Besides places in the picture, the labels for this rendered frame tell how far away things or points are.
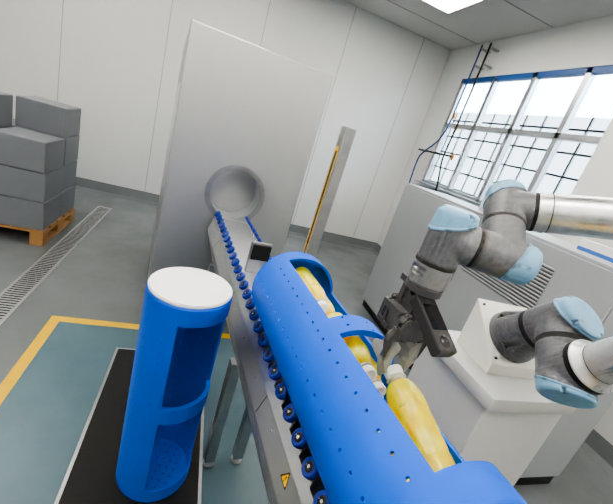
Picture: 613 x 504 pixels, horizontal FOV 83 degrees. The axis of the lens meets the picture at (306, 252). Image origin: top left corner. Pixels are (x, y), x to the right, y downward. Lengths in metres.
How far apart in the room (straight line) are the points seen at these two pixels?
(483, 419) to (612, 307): 1.31
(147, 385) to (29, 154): 2.72
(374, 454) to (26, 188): 3.54
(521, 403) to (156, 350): 1.06
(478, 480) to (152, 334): 0.95
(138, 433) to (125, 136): 4.57
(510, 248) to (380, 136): 5.41
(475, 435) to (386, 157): 5.33
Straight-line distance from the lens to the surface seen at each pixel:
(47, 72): 5.78
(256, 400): 1.13
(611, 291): 2.27
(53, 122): 4.05
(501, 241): 0.69
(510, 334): 1.14
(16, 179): 3.82
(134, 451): 1.58
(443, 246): 0.65
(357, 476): 0.67
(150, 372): 1.31
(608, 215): 0.80
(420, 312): 0.68
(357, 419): 0.69
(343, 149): 1.81
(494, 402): 1.06
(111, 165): 5.68
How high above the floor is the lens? 1.62
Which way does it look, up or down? 18 degrees down
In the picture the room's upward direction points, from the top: 18 degrees clockwise
